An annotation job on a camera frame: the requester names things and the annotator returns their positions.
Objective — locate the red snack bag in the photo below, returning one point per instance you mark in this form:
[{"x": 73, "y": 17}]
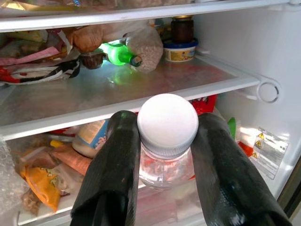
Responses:
[{"x": 204, "y": 103}]

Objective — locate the green orange snack bag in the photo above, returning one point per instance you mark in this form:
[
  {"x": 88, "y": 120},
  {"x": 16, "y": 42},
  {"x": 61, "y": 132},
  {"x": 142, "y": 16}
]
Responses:
[{"x": 231, "y": 127}]

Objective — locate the white jar blue label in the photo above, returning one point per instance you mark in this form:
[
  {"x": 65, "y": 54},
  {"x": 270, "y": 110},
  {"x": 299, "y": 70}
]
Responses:
[{"x": 90, "y": 139}]

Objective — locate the bubble wrap sheet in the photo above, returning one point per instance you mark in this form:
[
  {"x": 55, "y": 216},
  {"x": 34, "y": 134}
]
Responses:
[{"x": 9, "y": 179}]

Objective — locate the green glass bottle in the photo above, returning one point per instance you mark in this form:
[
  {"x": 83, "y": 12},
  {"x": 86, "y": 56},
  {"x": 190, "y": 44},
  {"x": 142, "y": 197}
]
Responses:
[{"x": 117, "y": 54}]

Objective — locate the dark glass jar gold lid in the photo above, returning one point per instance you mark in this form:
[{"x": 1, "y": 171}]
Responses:
[{"x": 182, "y": 29}]

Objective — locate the clear water bottle white cap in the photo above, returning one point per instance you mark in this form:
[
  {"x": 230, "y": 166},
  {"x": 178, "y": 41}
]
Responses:
[{"x": 167, "y": 122}]

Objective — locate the brown plastic bag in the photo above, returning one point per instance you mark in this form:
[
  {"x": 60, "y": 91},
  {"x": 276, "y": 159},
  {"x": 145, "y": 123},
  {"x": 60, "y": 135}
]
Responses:
[{"x": 94, "y": 37}]

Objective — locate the black door fridge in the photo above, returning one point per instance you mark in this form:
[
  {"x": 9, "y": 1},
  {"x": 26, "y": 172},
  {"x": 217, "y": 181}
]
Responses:
[{"x": 258, "y": 47}]

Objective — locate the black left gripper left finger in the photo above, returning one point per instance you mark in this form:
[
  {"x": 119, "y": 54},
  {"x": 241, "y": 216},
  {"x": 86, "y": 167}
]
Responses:
[{"x": 110, "y": 169}]

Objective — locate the red black white plastic bag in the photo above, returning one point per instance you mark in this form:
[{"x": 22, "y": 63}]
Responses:
[{"x": 35, "y": 70}]

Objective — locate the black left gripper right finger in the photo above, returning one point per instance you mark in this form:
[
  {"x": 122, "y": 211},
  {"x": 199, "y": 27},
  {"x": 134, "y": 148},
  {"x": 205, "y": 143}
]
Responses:
[{"x": 225, "y": 179}]

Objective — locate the white warning sticker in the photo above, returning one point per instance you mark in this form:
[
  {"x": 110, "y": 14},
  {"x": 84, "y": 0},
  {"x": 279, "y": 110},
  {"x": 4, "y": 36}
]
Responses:
[{"x": 268, "y": 150}]

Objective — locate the clear bag of grains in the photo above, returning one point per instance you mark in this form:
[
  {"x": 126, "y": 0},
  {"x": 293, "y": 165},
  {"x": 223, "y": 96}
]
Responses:
[{"x": 147, "y": 49}]

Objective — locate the orange sachet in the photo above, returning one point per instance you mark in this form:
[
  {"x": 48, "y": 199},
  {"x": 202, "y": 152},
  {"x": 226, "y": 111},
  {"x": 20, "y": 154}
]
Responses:
[{"x": 73, "y": 161}]

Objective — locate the white margarine tub blue lid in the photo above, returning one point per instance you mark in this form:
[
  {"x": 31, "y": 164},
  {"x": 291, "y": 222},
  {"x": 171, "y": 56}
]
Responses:
[{"x": 179, "y": 51}]

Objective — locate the small brown plastic cup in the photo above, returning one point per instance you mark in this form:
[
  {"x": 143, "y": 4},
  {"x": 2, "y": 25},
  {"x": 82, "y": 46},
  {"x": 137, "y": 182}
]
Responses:
[{"x": 92, "y": 60}]

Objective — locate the yellow orange snack packet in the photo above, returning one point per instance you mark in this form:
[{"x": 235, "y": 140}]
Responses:
[{"x": 42, "y": 186}]

